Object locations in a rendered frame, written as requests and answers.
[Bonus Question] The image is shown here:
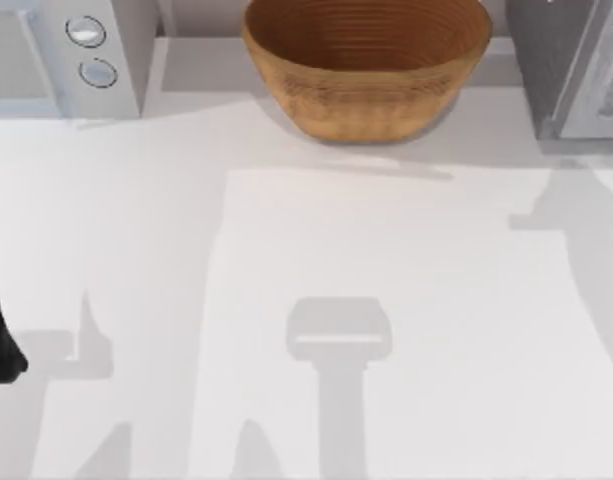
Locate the brown woven basket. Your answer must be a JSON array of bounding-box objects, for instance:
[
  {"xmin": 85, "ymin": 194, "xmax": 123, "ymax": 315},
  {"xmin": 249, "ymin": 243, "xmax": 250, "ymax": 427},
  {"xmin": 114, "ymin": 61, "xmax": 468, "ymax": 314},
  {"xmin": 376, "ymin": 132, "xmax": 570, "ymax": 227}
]
[{"xmin": 241, "ymin": 0, "xmax": 494, "ymax": 146}]

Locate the pale microwave oven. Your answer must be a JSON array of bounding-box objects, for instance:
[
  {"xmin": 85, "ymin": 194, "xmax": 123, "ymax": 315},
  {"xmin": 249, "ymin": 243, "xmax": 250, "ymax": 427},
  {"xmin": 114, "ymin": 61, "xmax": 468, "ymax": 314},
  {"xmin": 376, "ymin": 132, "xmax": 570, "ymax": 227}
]
[{"xmin": 0, "ymin": 0, "xmax": 161, "ymax": 120}]

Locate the round microwave knob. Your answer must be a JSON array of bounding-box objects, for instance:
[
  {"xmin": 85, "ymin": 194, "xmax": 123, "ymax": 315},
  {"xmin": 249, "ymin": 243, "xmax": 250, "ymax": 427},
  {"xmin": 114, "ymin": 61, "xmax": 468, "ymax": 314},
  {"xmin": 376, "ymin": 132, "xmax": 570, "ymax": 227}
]
[
  {"xmin": 65, "ymin": 15, "xmax": 108, "ymax": 49},
  {"xmin": 78, "ymin": 56, "xmax": 120, "ymax": 89}
]

